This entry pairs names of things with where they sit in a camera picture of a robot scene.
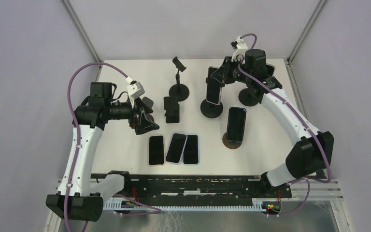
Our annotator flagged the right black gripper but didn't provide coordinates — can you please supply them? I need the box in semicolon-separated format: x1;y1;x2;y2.
211;56;252;84

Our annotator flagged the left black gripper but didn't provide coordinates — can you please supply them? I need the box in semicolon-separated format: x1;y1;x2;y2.
105;95;159;134

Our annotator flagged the white cased phone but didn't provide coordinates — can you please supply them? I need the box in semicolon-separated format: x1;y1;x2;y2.
206;67;221;104

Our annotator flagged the black folding phone stand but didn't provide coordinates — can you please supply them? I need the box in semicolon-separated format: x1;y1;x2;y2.
163;96;180;124

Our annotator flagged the black round clamp stand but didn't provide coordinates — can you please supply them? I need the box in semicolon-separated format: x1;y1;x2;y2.
169;56;190;102

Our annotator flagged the cream cased phone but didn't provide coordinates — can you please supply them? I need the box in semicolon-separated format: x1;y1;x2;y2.
148;135;165;166

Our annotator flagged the lilac cased phone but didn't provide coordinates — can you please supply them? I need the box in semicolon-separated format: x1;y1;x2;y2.
166;133;187;163

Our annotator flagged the light blue cased phone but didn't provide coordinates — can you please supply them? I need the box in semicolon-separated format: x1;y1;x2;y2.
183;135;200;165

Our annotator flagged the wooden base phone stand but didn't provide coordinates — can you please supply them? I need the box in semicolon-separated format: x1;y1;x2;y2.
140;97;159;131

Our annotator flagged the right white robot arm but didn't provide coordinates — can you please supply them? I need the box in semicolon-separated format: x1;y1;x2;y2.
200;49;334;197

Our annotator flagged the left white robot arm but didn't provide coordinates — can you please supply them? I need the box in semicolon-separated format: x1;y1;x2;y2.
45;80;159;222

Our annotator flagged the dark phone on wooden stand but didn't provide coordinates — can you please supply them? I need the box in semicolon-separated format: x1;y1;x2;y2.
226;107;246;142

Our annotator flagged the phone on far right stand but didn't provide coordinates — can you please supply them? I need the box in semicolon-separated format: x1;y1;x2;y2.
264;63;275;79

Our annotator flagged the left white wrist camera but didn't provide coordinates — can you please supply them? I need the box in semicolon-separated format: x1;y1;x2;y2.
126;76;145;106

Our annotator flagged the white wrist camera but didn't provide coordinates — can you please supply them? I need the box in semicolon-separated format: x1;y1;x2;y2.
126;76;145;106
230;36;248;62

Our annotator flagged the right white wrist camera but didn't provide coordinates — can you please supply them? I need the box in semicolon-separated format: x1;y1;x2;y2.
230;36;248;62

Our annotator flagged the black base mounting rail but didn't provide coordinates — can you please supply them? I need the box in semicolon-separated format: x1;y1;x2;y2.
91;173;292;208

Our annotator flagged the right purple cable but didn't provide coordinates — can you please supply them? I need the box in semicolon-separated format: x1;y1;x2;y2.
236;33;333;217

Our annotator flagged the aluminium frame post left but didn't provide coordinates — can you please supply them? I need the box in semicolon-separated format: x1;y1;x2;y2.
60;0;101;62

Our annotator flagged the aluminium frame post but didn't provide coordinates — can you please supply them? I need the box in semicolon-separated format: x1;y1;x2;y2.
287;0;328;63
60;0;101;62

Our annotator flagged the aluminium frame post right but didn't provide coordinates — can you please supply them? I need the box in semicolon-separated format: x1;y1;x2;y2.
287;0;328;63

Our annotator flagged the white slotted cable duct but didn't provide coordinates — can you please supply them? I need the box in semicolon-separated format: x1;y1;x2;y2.
103;198;266;213

